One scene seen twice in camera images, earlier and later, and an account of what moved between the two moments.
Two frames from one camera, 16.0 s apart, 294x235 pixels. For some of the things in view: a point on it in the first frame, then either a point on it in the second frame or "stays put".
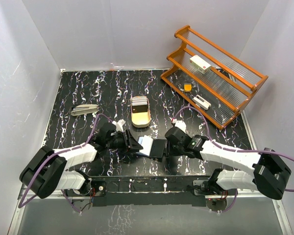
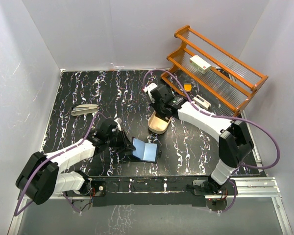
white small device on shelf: (202, 102) stays put
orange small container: (187, 87) stays put
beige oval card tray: (141, 120) → (157, 125)
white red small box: (200, 64) stays put
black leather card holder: (157, 150) → (146, 152)
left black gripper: (131, 142) stays put
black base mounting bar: (183, 190) stays put
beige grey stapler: (83, 109) stays put
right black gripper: (169, 150) → (154, 105)
